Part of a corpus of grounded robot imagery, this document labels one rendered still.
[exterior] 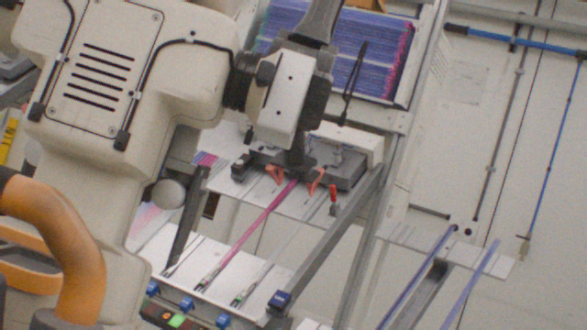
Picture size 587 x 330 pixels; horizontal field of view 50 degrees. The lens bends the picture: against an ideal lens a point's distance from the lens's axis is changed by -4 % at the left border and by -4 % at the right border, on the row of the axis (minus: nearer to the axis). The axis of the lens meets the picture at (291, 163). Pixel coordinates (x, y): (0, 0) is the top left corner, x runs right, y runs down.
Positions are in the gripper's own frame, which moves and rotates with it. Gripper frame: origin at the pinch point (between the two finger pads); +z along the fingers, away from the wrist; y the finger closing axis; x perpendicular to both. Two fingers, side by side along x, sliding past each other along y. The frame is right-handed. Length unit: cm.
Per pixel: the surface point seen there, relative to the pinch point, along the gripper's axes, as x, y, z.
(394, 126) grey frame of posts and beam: -42.3, -10.2, 3.3
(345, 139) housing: -33.3, 2.1, 6.7
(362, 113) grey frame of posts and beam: -42.8, 0.9, 2.3
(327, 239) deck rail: 1.7, -10.3, 12.8
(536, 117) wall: -179, -34, 75
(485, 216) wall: -140, -25, 115
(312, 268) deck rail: 10.9, -10.6, 15.0
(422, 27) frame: -61, -10, -22
